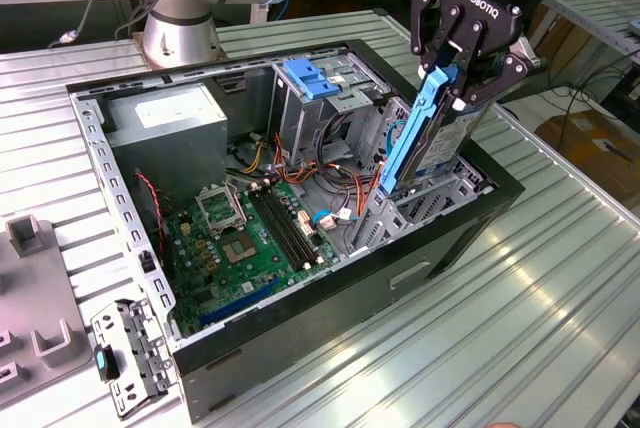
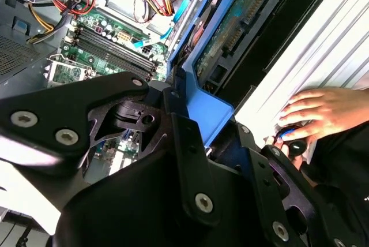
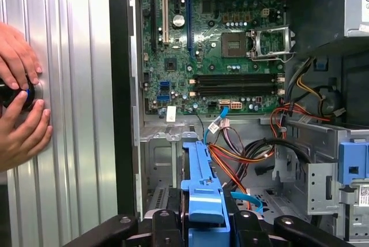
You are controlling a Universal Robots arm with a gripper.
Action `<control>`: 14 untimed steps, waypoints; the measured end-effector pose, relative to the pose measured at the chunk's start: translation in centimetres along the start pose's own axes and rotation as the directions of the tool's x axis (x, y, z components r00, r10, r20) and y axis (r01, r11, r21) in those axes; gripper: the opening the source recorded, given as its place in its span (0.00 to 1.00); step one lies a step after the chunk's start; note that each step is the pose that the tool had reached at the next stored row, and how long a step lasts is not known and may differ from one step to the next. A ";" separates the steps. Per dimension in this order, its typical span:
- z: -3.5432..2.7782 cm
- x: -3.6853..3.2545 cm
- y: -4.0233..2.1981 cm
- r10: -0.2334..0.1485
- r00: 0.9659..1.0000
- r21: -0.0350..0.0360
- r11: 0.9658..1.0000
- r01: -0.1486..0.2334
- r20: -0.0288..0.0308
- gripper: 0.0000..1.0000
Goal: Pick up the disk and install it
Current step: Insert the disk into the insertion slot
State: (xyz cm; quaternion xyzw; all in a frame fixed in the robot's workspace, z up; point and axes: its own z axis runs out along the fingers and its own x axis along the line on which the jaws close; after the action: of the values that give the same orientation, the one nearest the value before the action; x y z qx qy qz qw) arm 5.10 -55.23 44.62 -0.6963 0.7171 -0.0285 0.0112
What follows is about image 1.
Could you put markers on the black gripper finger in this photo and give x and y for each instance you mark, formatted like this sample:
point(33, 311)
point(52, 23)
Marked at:
point(422, 23)
point(510, 70)

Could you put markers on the hard disk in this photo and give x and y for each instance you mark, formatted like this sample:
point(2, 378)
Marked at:
point(440, 143)

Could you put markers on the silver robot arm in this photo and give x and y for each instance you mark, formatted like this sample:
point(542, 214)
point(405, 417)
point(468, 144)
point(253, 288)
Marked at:
point(175, 43)

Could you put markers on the grey metal disk bay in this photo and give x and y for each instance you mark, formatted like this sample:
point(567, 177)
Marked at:
point(387, 218)

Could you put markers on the metal slat side table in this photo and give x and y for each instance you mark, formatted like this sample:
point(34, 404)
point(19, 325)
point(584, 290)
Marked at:
point(600, 13)

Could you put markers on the brown cardboard box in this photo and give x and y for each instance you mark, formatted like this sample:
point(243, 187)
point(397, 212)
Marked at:
point(590, 148)

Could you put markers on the blue plastic drive latch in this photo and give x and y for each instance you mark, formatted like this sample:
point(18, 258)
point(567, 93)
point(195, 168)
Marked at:
point(310, 80)

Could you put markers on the grey metal drive cage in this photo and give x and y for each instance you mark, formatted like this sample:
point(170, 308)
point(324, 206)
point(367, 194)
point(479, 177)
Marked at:
point(295, 123)

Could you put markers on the white board connector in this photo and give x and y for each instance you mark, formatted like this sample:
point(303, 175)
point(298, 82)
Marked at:
point(326, 222)

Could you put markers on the black RAM slot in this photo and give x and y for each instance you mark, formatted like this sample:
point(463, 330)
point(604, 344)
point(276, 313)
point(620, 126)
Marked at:
point(277, 230)
point(292, 225)

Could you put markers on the grey power supply unit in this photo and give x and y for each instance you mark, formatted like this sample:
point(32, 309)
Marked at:
point(170, 158)

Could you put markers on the CPU socket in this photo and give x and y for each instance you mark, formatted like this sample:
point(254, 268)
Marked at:
point(240, 249)

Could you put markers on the green motherboard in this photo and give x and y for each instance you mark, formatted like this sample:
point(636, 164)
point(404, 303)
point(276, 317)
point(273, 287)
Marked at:
point(260, 268)

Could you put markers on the black open PC case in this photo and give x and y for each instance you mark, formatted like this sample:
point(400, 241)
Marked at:
point(300, 328)

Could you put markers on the black case fan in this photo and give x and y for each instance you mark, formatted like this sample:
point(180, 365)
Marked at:
point(150, 218)

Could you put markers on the blue expansion slot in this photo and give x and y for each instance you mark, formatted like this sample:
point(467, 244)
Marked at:
point(240, 304)

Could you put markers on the black latch blue tab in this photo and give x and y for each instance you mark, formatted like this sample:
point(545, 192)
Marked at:
point(102, 362)

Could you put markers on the grey parts rack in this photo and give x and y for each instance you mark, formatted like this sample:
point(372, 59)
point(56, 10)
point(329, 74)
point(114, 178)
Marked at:
point(35, 288)

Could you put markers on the hinged metal slot bracket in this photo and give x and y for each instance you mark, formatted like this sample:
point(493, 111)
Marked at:
point(112, 320)

